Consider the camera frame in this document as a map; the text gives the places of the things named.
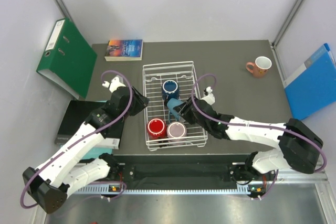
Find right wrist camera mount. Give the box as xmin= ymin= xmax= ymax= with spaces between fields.
xmin=202 ymin=86 xmax=215 ymax=105

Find red mug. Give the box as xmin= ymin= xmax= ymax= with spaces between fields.
xmin=146 ymin=118 xmax=167 ymax=140

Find light blue floral mug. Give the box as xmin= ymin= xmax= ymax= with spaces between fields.
xmin=166 ymin=98 xmax=184 ymax=123

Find teal notebook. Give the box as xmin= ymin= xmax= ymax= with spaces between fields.
xmin=77 ymin=100 xmax=112 ymax=160

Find white cable duct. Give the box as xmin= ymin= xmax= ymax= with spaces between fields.
xmin=76 ymin=184 xmax=251 ymax=195

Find paperback book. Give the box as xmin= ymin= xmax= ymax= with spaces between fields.
xmin=104 ymin=39 xmax=143 ymax=61

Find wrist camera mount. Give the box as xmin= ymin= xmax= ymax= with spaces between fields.
xmin=202 ymin=86 xmax=215 ymax=105
xmin=102 ymin=75 xmax=125 ymax=93

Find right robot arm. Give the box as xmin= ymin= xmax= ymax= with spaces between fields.
xmin=166 ymin=97 xmax=323 ymax=181

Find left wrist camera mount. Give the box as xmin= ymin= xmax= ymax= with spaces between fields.
xmin=102 ymin=75 xmax=125 ymax=93

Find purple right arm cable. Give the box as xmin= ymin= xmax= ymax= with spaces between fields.
xmin=191 ymin=73 xmax=328 ymax=174

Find dark blue mug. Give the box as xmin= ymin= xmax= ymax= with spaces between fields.
xmin=161 ymin=80 xmax=180 ymax=101

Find white wire dish rack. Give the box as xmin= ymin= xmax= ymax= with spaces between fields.
xmin=142 ymin=61 xmax=208 ymax=151

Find lilac mug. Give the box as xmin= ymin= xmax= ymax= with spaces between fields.
xmin=167 ymin=122 xmax=187 ymax=142

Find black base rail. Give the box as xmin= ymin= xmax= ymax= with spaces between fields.
xmin=108 ymin=154 xmax=273 ymax=190

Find green lever arch binder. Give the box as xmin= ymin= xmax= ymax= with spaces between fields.
xmin=36 ymin=18 xmax=97 ymax=99

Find black box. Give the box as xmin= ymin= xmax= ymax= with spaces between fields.
xmin=54 ymin=100 xmax=124 ymax=150

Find pink floral mug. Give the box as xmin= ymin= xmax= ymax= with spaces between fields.
xmin=246 ymin=56 xmax=272 ymax=78

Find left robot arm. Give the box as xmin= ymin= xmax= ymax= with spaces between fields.
xmin=23 ymin=87 xmax=149 ymax=214

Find blue folder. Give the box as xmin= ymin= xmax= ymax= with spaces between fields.
xmin=284 ymin=43 xmax=335 ymax=120

